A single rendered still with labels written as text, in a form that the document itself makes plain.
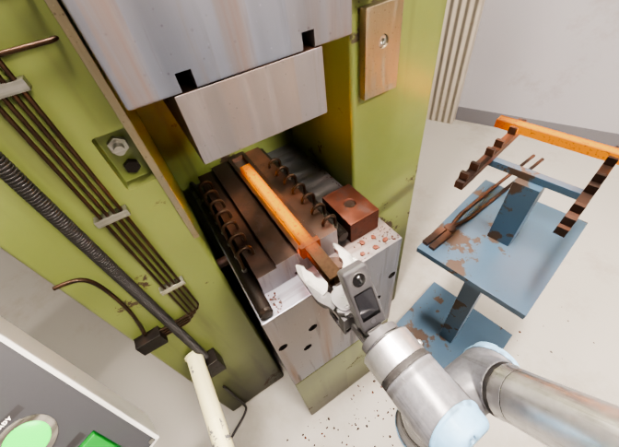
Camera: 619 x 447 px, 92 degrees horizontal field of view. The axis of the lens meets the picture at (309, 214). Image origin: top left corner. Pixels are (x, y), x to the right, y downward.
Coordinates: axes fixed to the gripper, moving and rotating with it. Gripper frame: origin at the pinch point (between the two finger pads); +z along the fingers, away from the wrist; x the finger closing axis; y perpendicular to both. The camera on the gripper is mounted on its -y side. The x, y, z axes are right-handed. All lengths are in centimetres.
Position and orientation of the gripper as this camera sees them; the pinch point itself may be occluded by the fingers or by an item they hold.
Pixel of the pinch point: (317, 255)
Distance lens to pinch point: 61.8
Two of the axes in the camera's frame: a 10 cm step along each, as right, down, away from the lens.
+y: 1.2, 6.8, 7.2
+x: 8.4, -4.5, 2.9
